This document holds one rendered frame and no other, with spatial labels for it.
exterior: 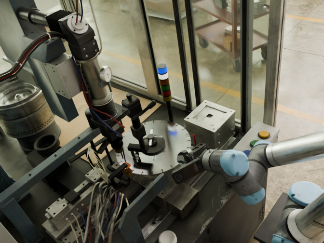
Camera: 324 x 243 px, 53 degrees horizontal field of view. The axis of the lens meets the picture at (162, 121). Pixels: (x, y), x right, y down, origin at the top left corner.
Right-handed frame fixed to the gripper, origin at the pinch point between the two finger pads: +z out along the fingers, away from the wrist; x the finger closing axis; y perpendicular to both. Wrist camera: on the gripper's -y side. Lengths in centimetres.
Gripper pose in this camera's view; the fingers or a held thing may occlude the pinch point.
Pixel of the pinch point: (177, 160)
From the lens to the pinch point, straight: 125.6
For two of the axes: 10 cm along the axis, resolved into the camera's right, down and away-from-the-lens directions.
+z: -4.2, 0.6, 9.1
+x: -4.6, -8.7, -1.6
